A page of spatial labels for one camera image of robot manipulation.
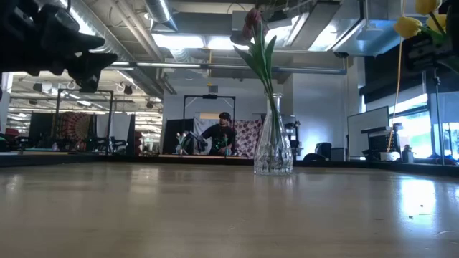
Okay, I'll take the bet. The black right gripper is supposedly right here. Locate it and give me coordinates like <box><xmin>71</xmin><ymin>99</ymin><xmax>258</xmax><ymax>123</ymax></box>
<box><xmin>403</xmin><ymin>30</ymin><xmax>459</xmax><ymax>73</ymax></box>

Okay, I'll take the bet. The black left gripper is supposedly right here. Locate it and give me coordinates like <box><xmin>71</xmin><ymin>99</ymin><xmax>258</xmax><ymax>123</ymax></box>
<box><xmin>0</xmin><ymin>0</ymin><xmax>119</xmax><ymax>94</ymax></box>

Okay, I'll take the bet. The dark red tulip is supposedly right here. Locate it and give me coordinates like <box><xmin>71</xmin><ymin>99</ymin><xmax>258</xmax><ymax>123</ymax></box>
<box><xmin>230</xmin><ymin>30</ymin><xmax>280</xmax><ymax>169</ymax></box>

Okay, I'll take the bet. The red tulip with large leaves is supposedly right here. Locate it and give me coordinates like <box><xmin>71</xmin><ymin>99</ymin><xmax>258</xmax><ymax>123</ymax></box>
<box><xmin>233</xmin><ymin>23</ymin><xmax>284</xmax><ymax>169</ymax></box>

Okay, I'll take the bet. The clear cut glass vase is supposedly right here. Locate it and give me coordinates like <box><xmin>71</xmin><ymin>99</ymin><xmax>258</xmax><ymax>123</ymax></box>
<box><xmin>253</xmin><ymin>92</ymin><xmax>294</xmax><ymax>176</ymax></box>

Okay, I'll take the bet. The red mandala tapestry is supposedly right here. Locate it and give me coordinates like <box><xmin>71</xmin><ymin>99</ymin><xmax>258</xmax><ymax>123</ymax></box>
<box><xmin>53</xmin><ymin>112</ymin><xmax>90</xmax><ymax>151</ymax></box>

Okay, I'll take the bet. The black pole stand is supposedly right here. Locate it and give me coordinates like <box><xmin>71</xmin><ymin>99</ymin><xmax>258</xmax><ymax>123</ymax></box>
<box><xmin>431</xmin><ymin>70</ymin><xmax>446</xmax><ymax>166</ymax></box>

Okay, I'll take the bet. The whiteboard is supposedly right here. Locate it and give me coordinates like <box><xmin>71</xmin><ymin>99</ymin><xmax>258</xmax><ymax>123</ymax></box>
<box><xmin>346</xmin><ymin>105</ymin><xmax>390</xmax><ymax>159</ymax></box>

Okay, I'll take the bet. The black equipment shelf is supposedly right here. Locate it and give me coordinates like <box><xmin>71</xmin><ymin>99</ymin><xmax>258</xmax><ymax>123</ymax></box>
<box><xmin>360</xmin><ymin>123</ymin><xmax>403</xmax><ymax>162</ymax></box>

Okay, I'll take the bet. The black panel screen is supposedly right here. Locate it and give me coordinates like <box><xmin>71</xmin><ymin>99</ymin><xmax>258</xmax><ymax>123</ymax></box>
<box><xmin>163</xmin><ymin>118</ymin><xmax>195</xmax><ymax>155</ymax></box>

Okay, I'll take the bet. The small grey bottle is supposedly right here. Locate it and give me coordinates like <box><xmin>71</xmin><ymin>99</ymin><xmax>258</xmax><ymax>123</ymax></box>
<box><xmin>402</xmin><ymin>144</ymin><xmax>414</xmax><ymax>164</ymax></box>

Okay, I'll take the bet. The white floral cloth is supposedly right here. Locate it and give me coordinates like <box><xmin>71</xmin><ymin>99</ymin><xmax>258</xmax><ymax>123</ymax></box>
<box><xmin>193</xmin><ymin>118</ymin><xmax>216</xmax><ymax>144</ymax></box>

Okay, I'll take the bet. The bright ceiling light panel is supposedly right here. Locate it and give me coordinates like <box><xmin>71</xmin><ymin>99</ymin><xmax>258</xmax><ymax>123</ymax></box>
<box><xmin>151</xmin><ymin>33</ymin><xmax>258</xmax><ymax>52</ymax></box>

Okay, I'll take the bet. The grey waste bin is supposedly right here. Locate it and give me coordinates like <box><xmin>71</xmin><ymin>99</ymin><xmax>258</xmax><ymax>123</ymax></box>
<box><xmin>330</xmin><ymin>147</ymin><xmax>346</xmax><ymax>162</ymax></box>

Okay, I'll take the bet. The grey horizontal ceiling pipe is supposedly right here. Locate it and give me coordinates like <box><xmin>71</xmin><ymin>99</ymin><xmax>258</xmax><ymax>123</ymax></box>
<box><xmin>107</xmin><ymin>60</ymin><xmax>347</xmax><ymax>75</ymax></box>

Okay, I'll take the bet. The black office chair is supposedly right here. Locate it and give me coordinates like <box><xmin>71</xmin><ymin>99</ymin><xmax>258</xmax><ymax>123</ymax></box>
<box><xmin>303</xmin><ymin>142</ymin><xmax>333</xmax><ymax>162</ymax></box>

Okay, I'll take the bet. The person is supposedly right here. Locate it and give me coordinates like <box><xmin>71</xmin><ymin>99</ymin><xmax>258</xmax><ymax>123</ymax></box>
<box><xmin>200</xmin><ymin>111</ymin><xmax>236</xmax><ymax>156</ymax></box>

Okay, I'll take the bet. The black machine on counter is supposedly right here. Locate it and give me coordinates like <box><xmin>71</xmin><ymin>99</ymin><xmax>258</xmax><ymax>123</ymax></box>
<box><xmin>283</xmin><ymin>113</ymin><xmax>301</xmax><ymax>161</ymax></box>

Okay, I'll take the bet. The grey ceiling box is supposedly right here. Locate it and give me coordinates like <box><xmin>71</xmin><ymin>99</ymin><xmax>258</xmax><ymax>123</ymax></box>
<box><xmin>231</xmin><ymin>9</ymin><xmax>256</xmax><ymax>33</ymax></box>

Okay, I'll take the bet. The pink patterned cloth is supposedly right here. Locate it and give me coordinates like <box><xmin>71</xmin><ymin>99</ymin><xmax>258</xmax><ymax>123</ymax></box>
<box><xmin>232</xmin><ymin>119</ymin><xmax>262</xmax><ymax>158</ymax></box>

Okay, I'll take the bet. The black metal frame rig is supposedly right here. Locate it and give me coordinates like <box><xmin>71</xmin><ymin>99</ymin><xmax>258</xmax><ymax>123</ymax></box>
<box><xmin>55</xmin><ymin>88</ymin><xmax>115</xmax><ymax>155</ymax></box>
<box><xmin>181</xmin><ymin>94</ymin><xmax>237</xmax><ymax>156</ymax></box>

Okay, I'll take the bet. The yellow hanging cable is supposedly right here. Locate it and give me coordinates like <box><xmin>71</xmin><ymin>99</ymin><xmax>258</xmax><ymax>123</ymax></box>
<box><xmin>386</xmin><ymin>0</ymin><xmax>407</xmax><ymax>153</ymax></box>

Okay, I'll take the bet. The large silver spiral duct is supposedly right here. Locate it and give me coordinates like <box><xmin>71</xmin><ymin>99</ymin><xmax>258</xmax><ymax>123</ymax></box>
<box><xmin>67</xmin><ymin>0</ymin><xmax>166</xmax><ymax>97</ymax></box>

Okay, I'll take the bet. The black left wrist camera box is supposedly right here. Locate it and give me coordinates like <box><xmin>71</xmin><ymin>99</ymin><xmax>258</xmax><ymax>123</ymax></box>
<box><xmin>37</xmin><ymin>3</ymin><xmax>80</xmax><ymax>35</ymax></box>

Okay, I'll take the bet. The small silver spiral duct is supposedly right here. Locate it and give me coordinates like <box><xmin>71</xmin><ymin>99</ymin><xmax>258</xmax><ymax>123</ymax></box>
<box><xmin>144</xmin><ymin>0</ymin><xmax>177</xmax><ymax>32</ymax></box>

